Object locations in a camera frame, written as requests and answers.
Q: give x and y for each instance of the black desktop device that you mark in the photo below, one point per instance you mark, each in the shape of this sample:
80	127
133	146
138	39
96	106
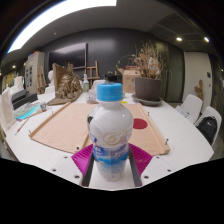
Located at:
23	99

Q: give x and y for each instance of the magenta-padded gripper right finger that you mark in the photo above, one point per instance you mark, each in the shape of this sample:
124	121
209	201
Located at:
154	168

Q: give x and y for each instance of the black wall screen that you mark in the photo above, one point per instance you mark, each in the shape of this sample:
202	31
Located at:
68	56

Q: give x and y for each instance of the round ceiling spotlight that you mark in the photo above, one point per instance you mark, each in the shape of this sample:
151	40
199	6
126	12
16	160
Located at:
206	39
179	39

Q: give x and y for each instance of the white cabinet with pictures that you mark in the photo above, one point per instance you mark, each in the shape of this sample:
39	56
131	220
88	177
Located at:
33	71

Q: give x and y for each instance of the long ceiling light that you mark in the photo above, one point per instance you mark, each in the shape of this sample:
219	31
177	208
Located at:
50	16

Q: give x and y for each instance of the small yellow strip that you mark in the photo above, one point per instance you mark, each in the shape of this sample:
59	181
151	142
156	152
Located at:
124	102

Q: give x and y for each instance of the dried plant in grey pot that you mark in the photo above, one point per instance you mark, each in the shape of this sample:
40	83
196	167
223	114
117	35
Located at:
147	87

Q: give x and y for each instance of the white drink bottle blue cap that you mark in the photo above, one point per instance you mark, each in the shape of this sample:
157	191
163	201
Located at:
111	133

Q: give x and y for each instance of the grey plant pot saucer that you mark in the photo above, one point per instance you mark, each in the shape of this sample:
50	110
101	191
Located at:
146	102

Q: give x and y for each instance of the small white green bottle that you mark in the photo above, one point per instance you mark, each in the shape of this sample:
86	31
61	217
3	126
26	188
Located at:
86	85

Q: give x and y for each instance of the white plaster bust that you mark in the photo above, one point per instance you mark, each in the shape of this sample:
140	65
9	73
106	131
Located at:
50	80

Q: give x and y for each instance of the wooden wall figure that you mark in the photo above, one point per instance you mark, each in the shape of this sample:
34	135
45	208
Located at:
199	89

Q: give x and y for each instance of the wooden easel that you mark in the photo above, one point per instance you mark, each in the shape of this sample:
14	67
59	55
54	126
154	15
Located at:
91	71

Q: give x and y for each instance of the flat round red coaster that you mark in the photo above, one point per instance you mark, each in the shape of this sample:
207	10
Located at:
140	123

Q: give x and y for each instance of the golden brown sculpture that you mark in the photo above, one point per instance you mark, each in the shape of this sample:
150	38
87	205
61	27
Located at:
68	88

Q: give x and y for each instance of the black backpack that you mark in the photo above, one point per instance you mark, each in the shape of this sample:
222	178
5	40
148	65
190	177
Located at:
207	128

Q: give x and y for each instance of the cardboard box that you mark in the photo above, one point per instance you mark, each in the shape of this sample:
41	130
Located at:
129	80

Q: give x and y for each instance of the colourful book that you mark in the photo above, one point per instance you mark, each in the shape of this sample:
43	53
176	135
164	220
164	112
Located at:
26	111

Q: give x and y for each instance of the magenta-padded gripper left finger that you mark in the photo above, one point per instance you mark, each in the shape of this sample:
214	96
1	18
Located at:
68	168

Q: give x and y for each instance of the light wooden board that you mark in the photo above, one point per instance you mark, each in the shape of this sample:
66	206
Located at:
63	128

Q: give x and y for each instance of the pencil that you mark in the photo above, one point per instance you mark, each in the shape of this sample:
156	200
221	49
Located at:
22	125

